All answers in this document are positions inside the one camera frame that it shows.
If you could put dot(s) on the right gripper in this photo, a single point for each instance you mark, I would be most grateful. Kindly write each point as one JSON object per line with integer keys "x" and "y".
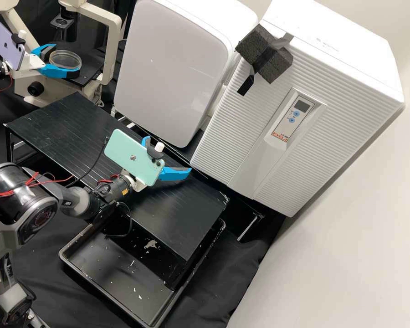
{"x": 138, "y": 182}

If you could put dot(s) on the incubator door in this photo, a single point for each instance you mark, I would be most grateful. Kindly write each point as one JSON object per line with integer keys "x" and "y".
{"x": 328, "y": 164}

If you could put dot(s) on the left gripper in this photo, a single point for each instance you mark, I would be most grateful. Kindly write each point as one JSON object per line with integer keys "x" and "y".
{"x": 32, "y": 63}

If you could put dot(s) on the white box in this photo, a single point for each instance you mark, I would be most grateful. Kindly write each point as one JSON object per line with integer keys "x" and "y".
{"x": 171, "y": 68}

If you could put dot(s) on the petri dish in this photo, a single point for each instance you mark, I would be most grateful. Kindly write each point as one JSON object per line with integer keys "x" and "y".
{"x": 65, "y": 59}

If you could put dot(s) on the right wrist camera phone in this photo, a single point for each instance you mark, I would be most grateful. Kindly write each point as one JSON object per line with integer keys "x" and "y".
{"x": 130, "y": 153}

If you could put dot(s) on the black platform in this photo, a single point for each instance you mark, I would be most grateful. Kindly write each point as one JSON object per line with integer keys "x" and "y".
{"x": 71, "y": 136}
{"x": 251, "y": 225}

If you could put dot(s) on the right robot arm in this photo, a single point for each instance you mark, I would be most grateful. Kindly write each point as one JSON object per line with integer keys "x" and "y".
{"x": 24, "y": 205}

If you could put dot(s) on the cream microscope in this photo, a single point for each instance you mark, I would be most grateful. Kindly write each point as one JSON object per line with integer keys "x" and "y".
{"x": 111, "y": 41}

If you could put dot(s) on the left wrist camera phone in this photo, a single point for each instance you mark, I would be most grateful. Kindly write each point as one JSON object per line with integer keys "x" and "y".
{"x": 5, "y": 44}

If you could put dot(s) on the black tray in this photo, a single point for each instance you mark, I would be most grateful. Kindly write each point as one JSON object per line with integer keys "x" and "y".
{"x": 123, "y": 273}

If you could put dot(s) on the white incubator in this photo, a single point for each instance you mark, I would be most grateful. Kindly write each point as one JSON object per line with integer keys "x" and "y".
{"x": 328, "y": 27}

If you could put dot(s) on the wrist camera phone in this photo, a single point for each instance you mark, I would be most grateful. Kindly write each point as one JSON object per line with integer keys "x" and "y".
{"x": 5, "y": 44}
{"x": 130, "y": 153}

